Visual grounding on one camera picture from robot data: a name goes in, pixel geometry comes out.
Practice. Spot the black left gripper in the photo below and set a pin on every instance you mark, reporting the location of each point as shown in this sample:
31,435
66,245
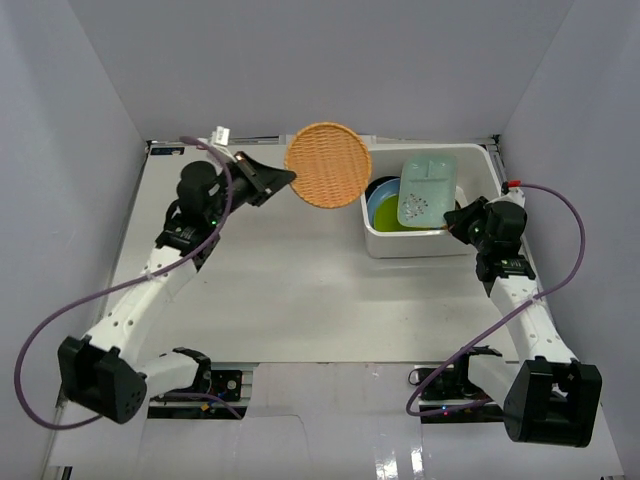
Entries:
251,177

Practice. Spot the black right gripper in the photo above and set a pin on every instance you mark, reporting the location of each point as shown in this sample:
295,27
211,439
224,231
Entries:
457,220

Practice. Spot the celadon rectangular plate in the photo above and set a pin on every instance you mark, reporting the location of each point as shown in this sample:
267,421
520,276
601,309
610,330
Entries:
427,191

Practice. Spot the green round plate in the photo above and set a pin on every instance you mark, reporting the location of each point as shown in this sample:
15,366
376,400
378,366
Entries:
385,216

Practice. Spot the orange woven round plate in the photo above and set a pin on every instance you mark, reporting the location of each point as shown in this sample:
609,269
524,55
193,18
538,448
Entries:
333,166

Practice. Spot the light blue round plate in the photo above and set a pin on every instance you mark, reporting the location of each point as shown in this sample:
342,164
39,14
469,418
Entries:
384,191

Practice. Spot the black round plate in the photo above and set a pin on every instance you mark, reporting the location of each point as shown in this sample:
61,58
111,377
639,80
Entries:
377,182

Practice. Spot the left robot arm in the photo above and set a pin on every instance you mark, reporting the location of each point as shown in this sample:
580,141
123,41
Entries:
101,371

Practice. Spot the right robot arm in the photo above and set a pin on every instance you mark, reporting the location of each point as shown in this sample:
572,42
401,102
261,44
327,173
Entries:
548,396

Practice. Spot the white plastic bin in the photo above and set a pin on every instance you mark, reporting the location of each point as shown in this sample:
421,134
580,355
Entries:
478,175

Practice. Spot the blue label sticker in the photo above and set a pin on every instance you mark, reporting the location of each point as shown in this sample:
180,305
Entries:
167,151

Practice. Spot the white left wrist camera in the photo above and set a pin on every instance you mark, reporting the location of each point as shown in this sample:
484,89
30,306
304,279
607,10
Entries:
217,144

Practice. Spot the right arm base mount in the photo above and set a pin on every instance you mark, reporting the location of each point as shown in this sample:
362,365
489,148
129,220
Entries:
451,388

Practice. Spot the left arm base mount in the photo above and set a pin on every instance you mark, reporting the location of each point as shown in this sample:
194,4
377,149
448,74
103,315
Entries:
222,399

